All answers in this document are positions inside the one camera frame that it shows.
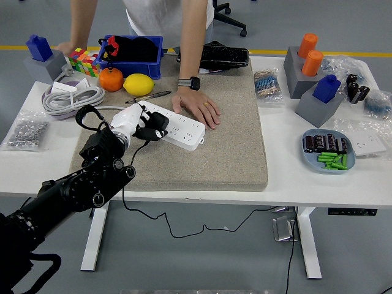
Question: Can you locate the person's right hand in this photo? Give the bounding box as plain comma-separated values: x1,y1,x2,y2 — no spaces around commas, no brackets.
55,41,77,58

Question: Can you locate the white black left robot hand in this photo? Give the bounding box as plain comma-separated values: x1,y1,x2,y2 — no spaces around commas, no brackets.
110,103,169,142

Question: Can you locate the person's left hand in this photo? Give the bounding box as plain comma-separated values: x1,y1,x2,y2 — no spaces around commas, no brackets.
171,86,222,130

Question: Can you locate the white power strip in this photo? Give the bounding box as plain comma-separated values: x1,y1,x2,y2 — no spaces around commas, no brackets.
137,100,206,151

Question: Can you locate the thin black plug cord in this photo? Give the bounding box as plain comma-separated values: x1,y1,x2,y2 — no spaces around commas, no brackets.
121,140,279,239

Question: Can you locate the black plug adapter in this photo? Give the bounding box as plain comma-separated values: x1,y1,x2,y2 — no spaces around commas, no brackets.
149,111,170,131

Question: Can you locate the black wristwatch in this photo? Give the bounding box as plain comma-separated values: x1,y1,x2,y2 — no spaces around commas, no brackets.
178,76,202,91

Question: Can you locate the colourful puzzle cube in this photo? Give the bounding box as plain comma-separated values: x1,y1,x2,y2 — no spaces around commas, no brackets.
67,47,101,77

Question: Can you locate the blue bottle-shaped block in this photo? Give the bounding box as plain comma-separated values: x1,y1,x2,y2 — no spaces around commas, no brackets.
25,34,53,62
312,74,342,104

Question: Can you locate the yellow lemon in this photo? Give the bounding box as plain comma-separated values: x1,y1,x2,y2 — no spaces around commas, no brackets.
122,73,156,96

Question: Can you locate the black silver pen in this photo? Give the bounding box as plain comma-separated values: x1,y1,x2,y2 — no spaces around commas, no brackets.
124,90,172,104

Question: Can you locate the purple disc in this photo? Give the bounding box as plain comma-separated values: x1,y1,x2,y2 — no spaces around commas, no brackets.
42,80,88,120

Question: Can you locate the white card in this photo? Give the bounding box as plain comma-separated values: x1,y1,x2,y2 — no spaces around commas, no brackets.
74,77,91,91

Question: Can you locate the small white box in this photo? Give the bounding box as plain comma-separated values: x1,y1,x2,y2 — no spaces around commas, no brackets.
51,81,78,94

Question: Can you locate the orange fruit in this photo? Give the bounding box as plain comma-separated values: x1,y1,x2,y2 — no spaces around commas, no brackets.
99,67,124,93

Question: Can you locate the blue plastic bin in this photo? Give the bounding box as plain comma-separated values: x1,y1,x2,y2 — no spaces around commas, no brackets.
94,34,165,80

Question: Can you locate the black plastic tray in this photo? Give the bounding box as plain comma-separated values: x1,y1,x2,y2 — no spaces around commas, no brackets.
176,41,250,70

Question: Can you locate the grey-brown mat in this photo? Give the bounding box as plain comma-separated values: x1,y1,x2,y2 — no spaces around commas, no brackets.
69,56,270,192

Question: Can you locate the clear bag of resistors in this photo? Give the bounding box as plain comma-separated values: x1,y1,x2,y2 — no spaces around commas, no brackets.
253,67,285,104

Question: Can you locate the black office chair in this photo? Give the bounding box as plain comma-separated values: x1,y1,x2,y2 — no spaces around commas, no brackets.
212,0,247,38

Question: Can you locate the person's torso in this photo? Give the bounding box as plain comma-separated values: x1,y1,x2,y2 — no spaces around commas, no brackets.
122,0,214,47

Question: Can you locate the clear bag of metal nuts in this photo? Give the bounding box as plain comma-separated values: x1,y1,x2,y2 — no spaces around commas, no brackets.
0,111,50,153

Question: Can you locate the grey two-hole block holder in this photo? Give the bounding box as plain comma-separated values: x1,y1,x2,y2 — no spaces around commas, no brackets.
283,46,326,100

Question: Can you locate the orange cylinder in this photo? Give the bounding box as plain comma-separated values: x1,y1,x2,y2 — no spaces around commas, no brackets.
298,32,319,59
301,50,325,78

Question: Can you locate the blue-grey plate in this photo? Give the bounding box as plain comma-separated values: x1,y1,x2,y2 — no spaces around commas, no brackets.
301,129,357,175

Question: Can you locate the white table leg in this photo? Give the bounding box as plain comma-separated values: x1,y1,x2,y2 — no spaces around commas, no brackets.
296,206,323,280
80,198,110,272

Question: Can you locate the crumpled clear plastic bag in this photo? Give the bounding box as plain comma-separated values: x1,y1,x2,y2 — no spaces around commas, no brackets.
320,55,369,90

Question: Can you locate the silver metal pedal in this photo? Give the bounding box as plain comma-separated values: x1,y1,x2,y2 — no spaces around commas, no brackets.
271,216,300,243

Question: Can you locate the clear socket bag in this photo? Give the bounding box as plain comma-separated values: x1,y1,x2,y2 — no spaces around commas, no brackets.
333,118,392,160

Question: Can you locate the clear bag of blue parts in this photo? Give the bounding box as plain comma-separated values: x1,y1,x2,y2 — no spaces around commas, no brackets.
363,91,392,121

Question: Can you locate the black table control panel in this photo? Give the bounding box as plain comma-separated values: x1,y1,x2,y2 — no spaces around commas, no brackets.
327,208,378,217

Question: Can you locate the white wall socket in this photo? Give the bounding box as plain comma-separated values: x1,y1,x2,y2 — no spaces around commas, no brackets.
353,134,388,156

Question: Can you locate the black floor cable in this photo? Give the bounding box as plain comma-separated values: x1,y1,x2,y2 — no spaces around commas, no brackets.
285,208,300,294

